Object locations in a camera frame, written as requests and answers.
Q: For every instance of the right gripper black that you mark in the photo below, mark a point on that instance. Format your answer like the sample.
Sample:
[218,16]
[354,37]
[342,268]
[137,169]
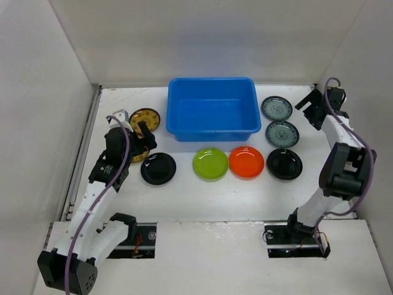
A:
[315,108]

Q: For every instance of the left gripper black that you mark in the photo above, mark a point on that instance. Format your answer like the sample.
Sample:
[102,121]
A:
[148,137]

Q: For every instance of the blue floral plate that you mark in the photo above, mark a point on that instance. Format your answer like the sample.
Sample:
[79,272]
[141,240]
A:
[282,134]
[276,108]

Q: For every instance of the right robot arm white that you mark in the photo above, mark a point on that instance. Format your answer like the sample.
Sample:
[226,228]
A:
[346,171]

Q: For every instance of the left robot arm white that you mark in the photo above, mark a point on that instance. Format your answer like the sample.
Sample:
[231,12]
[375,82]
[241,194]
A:
[72,265]

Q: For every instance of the blue plastic bin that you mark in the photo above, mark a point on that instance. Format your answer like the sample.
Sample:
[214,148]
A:
[212,109]

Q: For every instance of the yellow patterned plate near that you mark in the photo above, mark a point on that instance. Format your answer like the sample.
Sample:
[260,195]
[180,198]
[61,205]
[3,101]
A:
[134,159]

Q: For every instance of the yellow patterned plate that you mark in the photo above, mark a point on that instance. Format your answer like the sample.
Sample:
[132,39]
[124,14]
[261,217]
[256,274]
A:
[134,159]
[150,116]

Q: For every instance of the yellow patterned plate far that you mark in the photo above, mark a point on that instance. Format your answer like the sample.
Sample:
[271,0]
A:
[150,116]

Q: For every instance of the black plate left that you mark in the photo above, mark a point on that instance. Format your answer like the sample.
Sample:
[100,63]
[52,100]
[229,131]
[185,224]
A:
[158,169]

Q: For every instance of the black plate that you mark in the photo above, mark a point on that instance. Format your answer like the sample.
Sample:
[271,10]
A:
[284,164]
[158,169]

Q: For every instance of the green plate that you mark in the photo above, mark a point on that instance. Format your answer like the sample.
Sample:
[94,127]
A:
[211,164]

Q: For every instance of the black plate right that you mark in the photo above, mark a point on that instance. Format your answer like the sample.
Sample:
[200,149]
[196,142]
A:
[284,164]

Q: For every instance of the orange plate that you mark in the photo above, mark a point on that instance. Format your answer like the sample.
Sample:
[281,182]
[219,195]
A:
[246,162]

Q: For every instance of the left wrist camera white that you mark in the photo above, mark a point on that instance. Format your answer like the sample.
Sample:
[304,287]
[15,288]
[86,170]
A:
[121,116]

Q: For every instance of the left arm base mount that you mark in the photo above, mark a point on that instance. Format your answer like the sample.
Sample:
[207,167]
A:
[142,246]

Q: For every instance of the metal side rail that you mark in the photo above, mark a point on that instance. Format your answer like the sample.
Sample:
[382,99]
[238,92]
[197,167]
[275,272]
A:
[68,204]

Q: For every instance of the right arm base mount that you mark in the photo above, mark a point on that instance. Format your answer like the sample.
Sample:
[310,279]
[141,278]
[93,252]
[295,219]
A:
[280,244]

